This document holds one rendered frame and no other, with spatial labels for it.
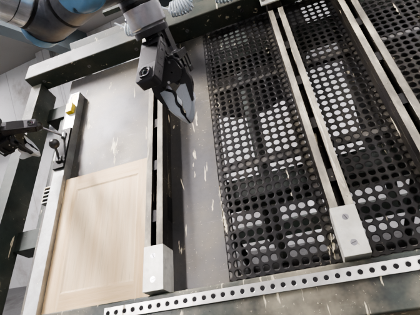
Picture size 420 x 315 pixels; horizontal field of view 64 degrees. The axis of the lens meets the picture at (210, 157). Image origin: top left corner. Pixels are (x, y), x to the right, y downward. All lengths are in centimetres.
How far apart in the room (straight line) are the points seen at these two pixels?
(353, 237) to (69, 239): 89
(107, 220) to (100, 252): 11
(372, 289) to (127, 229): 72
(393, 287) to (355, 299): 8
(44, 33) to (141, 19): 18
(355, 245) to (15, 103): 666
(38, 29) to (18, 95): 634
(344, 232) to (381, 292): 15
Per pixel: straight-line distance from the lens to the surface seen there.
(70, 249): 125
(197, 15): 156
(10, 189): 155
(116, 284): 109
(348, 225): 89
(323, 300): 87
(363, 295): 87
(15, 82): 713
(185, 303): 93
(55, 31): 71
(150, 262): 99
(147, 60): 67
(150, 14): 70
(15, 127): 132
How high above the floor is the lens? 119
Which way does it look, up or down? 3 degrees up
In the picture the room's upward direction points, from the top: 14 degrees counter-clockwise
